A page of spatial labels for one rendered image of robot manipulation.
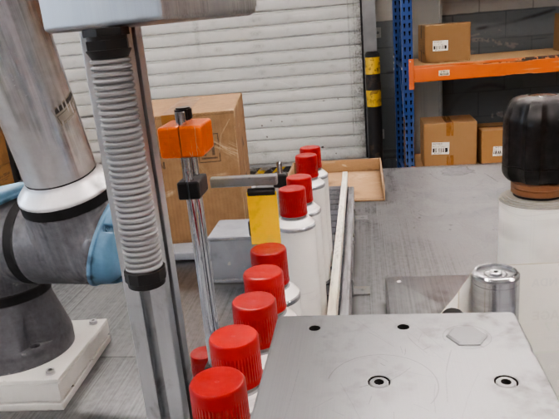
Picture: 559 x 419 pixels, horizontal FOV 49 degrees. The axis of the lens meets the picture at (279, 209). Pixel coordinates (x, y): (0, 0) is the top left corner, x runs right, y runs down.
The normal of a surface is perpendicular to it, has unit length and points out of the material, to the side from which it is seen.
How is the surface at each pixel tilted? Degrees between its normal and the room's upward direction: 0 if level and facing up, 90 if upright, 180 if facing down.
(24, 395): 90
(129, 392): 0
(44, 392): 90
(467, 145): 90
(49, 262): 99
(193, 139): 90
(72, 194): 55
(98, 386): 0
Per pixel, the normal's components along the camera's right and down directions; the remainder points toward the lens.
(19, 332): 0.49, -0.14
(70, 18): -0.67, 0.28
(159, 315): -0.13, 0.31
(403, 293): -0.08, -0.95
